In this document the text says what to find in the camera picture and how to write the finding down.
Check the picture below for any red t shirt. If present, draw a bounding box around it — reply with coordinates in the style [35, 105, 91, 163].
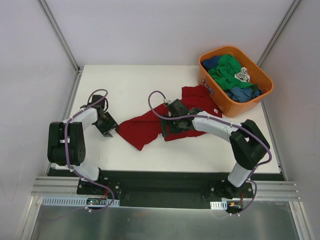
[117, 85, 222, 151]

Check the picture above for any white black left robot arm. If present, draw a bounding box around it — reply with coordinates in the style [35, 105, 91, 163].
[47, 94, 119, 195]

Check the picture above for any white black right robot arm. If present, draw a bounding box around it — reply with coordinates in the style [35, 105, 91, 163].
[160, 99, 272, 198]

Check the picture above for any dark blue t shirt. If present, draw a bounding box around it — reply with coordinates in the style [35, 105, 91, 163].
[201, 55, 221, 71]

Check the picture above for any green t shirt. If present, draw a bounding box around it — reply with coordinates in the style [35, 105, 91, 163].
[208, 54, 258, 91]

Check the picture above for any orange plastic bin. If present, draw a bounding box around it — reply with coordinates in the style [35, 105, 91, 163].
[198, 45, 274, 117]

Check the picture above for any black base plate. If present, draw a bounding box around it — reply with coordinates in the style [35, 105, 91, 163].
[76, 169, 260, 208]

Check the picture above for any right grey cable duct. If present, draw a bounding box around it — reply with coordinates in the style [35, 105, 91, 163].
[210, 200, 228, 210]

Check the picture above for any grey cable duct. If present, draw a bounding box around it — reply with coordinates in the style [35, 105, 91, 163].
[210, 200, 228, 210]
[42, 196, 120, 208]

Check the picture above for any left grey cable duct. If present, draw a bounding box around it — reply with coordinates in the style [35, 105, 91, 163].
[42, 196, 120, 208]

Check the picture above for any aluminium frame rail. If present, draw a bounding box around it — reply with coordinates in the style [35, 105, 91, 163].
[31, 176, 303, 202]

